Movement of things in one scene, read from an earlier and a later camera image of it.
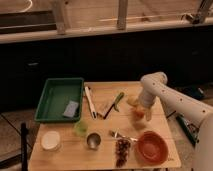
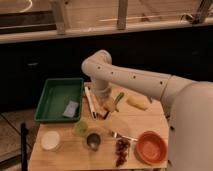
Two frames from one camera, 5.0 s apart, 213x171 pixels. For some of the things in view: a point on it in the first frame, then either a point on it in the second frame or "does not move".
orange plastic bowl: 152,148 does not move
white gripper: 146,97 -> 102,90
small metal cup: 93,140 does not move
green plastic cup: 81,128 does not move
